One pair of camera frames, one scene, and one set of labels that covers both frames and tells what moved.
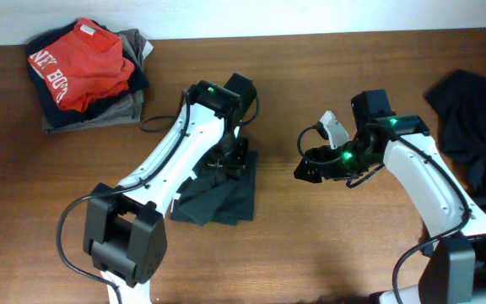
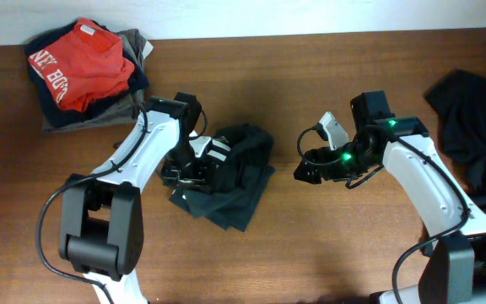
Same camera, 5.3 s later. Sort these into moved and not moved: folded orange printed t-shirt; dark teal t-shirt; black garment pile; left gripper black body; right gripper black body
Moved: dark teal t-shirt; left gripper black body
Not moved: right gripper black body; folded orange printed t-shirt; black garment pile
